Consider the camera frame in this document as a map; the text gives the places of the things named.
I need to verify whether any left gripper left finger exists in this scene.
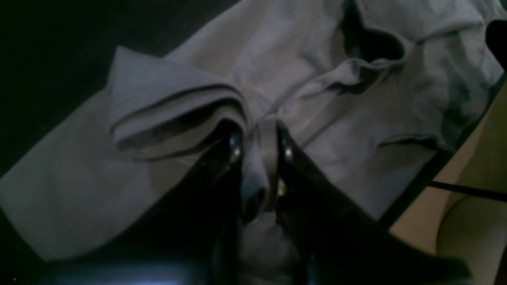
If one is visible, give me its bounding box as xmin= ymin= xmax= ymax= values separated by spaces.
xmin=40 ymin=122 xmax=242 ymax=285

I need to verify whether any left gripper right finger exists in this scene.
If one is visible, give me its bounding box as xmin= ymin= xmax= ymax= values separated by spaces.
xmin=261 ymin=119 xmax=471 ymax=285

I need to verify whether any grey T-shirt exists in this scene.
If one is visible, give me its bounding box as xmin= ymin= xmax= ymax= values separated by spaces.
xmin=0 ymin=0 xmax=507 ymax=285

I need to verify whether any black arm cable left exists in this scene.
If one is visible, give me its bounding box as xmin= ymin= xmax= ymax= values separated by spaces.
xmin=430 ymin=180 xmax=507 ymax=202

